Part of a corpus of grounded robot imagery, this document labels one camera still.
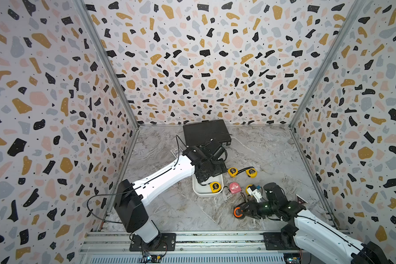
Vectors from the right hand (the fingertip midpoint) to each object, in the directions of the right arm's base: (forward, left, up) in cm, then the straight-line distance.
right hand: (241, 213), depth 77 cm
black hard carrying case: (+50, +24, 0) cm, 55 cm away
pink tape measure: (+14, +1, -4) cm, 15 cm away
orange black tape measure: (0, +1, 0) cm, 1 cm away
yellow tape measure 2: (+23, -9, -4) cm, 25 cm away
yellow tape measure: (+24, +2, -3) cm, 24 cm away
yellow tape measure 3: (+9, -3, +4) cm, 11 cm away
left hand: (+14, +10, +13) cm, 21 cm away
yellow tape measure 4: (+14, +12, -3) cm, 19 cm away
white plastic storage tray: (+13, +19, -5) cm, 23 cm away
